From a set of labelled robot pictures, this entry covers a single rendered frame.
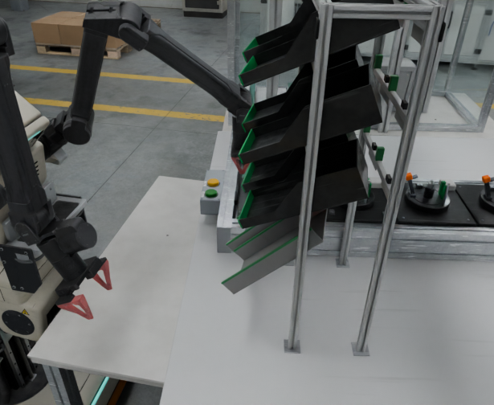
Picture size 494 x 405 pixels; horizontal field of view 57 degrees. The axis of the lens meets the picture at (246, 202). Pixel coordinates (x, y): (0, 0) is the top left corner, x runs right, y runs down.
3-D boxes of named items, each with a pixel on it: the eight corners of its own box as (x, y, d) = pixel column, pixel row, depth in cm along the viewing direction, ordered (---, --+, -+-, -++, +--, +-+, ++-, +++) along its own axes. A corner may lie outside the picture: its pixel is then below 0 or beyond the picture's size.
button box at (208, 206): (200, 214, 155) (199, 199, 152) (206, 182, 173) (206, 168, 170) (221, 215, 155) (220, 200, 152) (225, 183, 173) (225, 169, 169)
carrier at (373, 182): (318, 223, 143) (322, 190, 137) (312, 184, 164) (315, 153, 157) (396, 226, 143) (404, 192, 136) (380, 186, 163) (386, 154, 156)
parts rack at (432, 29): (283, 353, 113) (315, 5, 69) (280, 257, 144) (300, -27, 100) (369, 356, 113) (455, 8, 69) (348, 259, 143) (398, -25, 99)
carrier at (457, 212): (397, 226, 143) (405, 192, 136) (381, 186, 163) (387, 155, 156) (475, 229, 142) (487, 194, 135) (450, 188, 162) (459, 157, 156)
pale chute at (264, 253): (233, 295, 112) (220, 283, 111) (245, 260, 123) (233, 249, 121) (324, 242, 98) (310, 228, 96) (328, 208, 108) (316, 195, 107)
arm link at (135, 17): (87, -17, 107) (80, 6, 101) (144, 3, 112) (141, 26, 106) (66, 117, 139) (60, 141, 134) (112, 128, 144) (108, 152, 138)
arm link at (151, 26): (117, 11, 114) (112, 37, 107) (130, -5, 110) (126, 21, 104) (241, 101, 139) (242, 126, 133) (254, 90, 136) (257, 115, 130)
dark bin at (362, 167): (242, 229, 101) (227, 202, 98) (253, 198, 112) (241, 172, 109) (368, 198, 90) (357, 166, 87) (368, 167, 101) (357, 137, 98)
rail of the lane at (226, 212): (217, 252, 145) (216, 225, 139) (234, 133, 219) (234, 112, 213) (234, 253, 145) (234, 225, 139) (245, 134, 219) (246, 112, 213)
